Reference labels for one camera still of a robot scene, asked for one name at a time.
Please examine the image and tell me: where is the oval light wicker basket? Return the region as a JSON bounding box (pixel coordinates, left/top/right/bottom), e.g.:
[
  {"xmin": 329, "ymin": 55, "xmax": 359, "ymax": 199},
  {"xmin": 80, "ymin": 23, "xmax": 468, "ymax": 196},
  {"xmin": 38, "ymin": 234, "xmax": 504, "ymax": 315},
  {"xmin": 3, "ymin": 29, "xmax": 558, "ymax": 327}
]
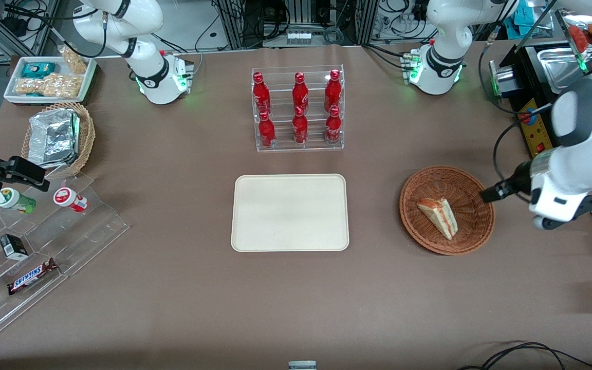
[{"xmin": 21, "ymin": 102, "xmax": 96, "ymax": 180}]

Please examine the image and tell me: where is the round brown wicker basket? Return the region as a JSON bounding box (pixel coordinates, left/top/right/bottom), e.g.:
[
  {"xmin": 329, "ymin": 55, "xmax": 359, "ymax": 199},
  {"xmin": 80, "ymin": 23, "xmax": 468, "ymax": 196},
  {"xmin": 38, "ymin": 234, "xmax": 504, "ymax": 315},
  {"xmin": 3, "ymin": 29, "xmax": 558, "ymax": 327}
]
[{"xmin": 399, "ymin": 165, "xmax": 496, "ymax": 256}]

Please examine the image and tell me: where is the teal cardboard box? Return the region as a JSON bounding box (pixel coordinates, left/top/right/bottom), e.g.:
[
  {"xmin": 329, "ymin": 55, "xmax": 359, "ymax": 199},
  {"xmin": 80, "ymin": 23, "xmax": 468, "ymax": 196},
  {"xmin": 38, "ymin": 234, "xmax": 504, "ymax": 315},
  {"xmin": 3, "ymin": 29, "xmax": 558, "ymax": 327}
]
[{"xmin": 511, "ymin": 3, "xmax": 551, "ymax": 38}]

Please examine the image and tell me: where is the large clear peanut bag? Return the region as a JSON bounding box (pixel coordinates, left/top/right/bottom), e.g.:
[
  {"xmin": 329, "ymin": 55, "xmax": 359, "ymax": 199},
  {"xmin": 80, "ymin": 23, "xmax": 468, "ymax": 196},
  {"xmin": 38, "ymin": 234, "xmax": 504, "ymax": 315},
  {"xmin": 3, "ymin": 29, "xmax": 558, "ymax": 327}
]
[{"xmin": 15, "ymin": 73, "xmax": 84, "ymax": 99}]

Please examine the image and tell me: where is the cream plastic serving tray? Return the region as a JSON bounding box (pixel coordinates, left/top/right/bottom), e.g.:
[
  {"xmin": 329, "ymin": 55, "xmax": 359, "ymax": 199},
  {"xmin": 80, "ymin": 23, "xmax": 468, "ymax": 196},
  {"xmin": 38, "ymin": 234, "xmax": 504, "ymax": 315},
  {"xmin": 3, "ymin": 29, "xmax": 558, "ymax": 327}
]
[{"xmin": 231, "ymin": 174, "xmax": 350, "ymax": 252}]

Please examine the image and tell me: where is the small black box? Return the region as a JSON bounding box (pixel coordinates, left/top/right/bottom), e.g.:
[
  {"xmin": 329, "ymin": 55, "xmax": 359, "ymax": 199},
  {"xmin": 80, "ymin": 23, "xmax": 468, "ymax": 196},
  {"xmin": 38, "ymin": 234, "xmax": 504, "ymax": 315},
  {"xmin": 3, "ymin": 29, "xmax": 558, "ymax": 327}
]
[{"xmin": 0, "ymin": 234, "xmax": 30, "ymax": 261}]

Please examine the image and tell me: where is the teal snack packet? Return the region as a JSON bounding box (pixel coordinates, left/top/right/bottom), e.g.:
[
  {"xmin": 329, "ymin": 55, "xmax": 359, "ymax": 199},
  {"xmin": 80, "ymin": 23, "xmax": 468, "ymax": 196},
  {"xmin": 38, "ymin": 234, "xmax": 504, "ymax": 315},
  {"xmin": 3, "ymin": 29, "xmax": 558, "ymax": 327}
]
[{"xmin": 21, "ymin": 62, "xmax": 57, "ymax": 79}]

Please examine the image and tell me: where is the snickers chocolate bar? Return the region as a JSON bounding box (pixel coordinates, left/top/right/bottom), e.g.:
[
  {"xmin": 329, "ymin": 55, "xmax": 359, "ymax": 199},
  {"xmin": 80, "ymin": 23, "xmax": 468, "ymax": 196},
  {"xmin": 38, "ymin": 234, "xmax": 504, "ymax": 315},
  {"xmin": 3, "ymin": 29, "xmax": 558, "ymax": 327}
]
[{"xmin": 7, "ymin": 257, "xmax": 58, "ymax": 296}]

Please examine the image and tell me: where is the clear acrylic stepped display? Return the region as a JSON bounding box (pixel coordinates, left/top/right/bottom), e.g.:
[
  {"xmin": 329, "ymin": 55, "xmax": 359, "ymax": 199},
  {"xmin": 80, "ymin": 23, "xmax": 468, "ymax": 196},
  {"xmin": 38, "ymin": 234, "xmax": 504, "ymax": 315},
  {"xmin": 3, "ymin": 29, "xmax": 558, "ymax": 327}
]
[{"xmin": 0, "ymin": 172, "xmax": 130, "ymax": 347}]

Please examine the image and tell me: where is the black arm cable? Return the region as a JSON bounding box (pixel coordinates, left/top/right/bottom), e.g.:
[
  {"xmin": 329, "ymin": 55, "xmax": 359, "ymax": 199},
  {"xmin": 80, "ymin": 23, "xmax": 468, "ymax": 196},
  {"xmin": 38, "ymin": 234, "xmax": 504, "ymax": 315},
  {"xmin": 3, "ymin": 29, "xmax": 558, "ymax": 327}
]
[{"xmin": 478, "ymin": 21, "xmax": 554, "ymax": 181}]

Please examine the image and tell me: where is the small clear peanut bag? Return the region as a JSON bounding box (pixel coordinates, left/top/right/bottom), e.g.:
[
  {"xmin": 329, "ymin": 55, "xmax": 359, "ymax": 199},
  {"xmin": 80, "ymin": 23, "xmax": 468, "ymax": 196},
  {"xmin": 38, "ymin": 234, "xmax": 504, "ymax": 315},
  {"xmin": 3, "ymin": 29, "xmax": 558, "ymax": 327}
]
[{"xmin": 58, "ymin": 45, "xmax": 89, "ymax": 75}]

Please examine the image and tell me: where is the white rectangular snack tray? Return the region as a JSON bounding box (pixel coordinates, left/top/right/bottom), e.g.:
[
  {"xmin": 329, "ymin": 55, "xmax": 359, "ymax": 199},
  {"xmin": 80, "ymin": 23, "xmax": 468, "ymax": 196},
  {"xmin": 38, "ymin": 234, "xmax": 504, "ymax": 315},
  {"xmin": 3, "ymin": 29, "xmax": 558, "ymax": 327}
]
[{"xmin": 4, "ymin": 55, "xmax": 98, "ymax": 105}]

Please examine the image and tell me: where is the clear acrylic bottle rack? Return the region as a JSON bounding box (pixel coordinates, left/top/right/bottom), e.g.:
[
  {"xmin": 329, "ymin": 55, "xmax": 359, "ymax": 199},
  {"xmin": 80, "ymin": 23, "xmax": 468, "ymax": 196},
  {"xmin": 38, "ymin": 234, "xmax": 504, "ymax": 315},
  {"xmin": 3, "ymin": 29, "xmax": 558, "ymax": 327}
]
[{"xmin": 251, "ymin": 65, "xmax": 345, "ymax": 153}]

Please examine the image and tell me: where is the black floor cable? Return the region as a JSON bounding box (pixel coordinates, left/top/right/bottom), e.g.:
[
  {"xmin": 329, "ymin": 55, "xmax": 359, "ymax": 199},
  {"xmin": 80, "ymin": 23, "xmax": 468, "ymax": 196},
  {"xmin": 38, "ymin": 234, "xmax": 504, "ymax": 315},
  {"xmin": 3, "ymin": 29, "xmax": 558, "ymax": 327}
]
[{"xmin": 457, "ymin": 341, "xmax": 592, "ymax": 370}]

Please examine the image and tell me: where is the red cola bottle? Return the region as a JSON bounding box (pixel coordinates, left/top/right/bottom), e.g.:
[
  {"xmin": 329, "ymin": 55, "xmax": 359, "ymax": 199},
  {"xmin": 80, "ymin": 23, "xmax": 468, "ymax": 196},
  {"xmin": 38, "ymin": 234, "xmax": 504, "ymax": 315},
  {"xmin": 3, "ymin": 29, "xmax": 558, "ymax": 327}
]
[
  {"xmin": 325, "ymin": 105, "xmax": 342, "ymax": 146},
  {"xmin": 324, "ymin": 69, "xmax": 342, "ymax": 111},
  {"xmin": 258, "ymin": 110, "xmax": 276, "ymax": 150},
  {"xmin": 292, "ymin": 106, "xmax": 309, "ymax": 145},
  {"xmin": 291, "ymin": 72, "xmax": 310, "ymax": 111},
  {"xmin": 252, "ymin": 72, "xmax": 272, "ymax": 116}
]

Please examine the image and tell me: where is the silver foil package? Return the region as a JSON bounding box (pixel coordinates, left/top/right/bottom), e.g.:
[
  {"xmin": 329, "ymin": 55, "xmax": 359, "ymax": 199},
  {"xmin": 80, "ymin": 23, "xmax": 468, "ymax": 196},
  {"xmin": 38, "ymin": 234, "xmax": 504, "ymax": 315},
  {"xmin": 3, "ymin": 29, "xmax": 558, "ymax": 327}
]
[{"xmin": 27, "ymin": 108, "xmax": 81, "ymax": 168}]

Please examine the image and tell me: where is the black countertop cooking appliance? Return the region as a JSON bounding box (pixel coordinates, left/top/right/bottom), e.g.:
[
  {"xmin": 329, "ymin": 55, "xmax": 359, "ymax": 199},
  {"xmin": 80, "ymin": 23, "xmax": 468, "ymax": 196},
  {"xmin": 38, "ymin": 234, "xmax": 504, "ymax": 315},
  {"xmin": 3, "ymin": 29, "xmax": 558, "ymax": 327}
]
[{"xmin": 488, "ymin": 8, "xmax": 592, "ymax": 160}]

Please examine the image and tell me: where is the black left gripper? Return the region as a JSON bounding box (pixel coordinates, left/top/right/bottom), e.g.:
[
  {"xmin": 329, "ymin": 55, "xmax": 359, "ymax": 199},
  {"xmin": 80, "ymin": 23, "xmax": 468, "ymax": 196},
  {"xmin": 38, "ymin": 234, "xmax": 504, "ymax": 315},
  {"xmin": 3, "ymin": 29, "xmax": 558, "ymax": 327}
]
[{"xmin": 479, "ymin": 159, "xmax": 533, "ymax": 203}]

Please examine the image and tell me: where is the triangle sandwich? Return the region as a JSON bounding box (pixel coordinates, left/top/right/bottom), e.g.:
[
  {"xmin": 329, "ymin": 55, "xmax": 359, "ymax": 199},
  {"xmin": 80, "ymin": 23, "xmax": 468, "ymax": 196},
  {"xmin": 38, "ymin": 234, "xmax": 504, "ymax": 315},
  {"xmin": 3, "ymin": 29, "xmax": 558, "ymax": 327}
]
[{"xmin": 417, "ymin": 198, "xmax": 459, "ymax": 241}]

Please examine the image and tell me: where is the green yogurt drink bottle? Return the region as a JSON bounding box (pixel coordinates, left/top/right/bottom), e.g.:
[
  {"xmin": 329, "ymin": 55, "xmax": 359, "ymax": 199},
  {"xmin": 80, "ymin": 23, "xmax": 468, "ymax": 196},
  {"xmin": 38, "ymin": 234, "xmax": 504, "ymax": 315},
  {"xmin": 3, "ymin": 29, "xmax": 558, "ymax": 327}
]
[{"xmin": 0, "ymin": 188, "xmax": 37, "ymax": 215}]

